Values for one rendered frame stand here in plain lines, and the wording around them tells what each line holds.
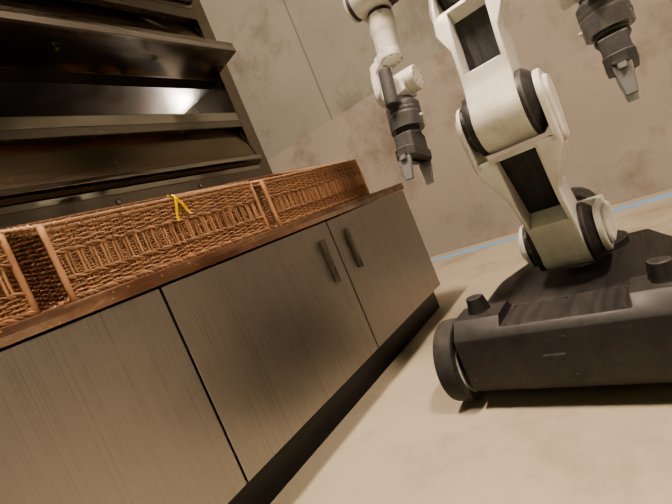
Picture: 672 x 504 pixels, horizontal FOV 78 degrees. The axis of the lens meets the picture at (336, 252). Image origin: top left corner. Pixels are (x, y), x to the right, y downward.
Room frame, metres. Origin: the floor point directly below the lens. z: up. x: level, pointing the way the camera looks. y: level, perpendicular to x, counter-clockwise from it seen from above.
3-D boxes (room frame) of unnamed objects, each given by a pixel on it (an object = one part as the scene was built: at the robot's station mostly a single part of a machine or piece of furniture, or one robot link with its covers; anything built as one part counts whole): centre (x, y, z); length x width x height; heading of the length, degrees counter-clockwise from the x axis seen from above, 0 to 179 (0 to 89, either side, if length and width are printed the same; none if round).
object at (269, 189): (1.59, 0.14, 0.72); 0.56 x 0.49 x 0.28; 142
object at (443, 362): (1.00, -0.19, 0.10); 0.20 x 0.05 x 0.20; 141
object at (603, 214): (1.04, -0.57, 0.28); 0.21 x 0.20 x 0.13; 141
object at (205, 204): (1.11, 0.50, 0.72); 0.56 x 0.49 x 0.28; 143
